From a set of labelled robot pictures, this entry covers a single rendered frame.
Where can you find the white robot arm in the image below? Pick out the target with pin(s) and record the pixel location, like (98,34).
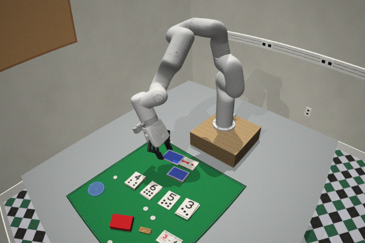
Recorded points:
(229,81)

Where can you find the blue card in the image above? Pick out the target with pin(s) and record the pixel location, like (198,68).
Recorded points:
(178,173)
(173,157)

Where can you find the red rectangular block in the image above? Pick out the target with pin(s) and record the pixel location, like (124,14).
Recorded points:
(121,222)

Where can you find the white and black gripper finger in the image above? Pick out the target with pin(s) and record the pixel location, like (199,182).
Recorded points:
(156,151)
(167,143)

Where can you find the blue round disc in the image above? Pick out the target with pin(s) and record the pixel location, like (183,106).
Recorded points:
(96,189)

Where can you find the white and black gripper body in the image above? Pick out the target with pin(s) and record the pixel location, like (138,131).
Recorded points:
(156,133)

